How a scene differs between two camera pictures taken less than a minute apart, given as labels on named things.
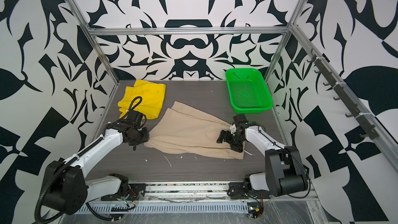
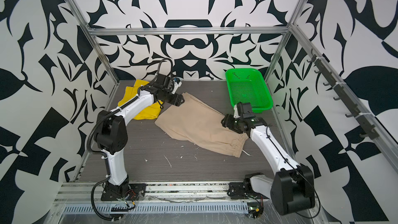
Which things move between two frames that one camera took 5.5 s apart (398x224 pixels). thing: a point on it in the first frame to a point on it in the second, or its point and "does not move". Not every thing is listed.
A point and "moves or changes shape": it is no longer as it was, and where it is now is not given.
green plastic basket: x=250 y=92 does not move
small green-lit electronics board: x=254 y=209 does not move
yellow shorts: x=153 y=96 does not move
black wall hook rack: x=370 y=131 does not move
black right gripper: x=238 y=147 to x=228 y=122
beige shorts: x=184 y=130 moves or changes shape
